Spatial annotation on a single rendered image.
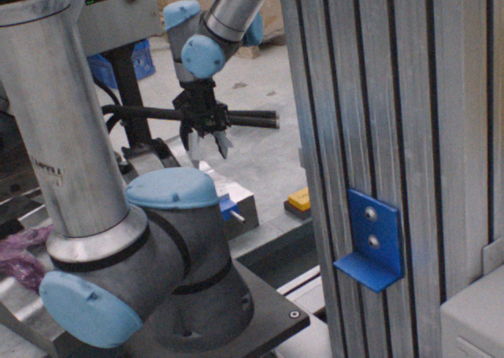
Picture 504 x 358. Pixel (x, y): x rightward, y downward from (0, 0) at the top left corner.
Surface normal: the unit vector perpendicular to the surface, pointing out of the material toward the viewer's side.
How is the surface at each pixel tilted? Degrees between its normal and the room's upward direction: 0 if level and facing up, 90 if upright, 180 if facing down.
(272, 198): 0
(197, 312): 72
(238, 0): 93
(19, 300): 28
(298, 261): 90
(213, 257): 90
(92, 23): 90
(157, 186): 8
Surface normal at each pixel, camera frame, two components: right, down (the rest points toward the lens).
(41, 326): -0.17, -0.88
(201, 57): -0.29, 0.48
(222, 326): 0.39, 0.06
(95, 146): 0.82, 0.13
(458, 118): -0.81, 0.38
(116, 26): 0.53, 0.31
